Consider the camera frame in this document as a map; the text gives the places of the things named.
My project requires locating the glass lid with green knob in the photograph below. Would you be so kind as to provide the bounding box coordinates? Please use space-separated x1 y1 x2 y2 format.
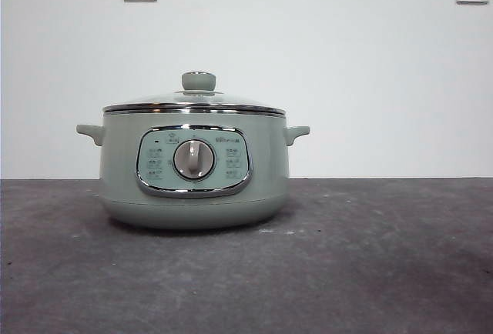
102 71 287 115

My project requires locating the green electric cooking pot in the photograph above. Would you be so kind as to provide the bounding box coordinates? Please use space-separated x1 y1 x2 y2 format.
75 112 311 230

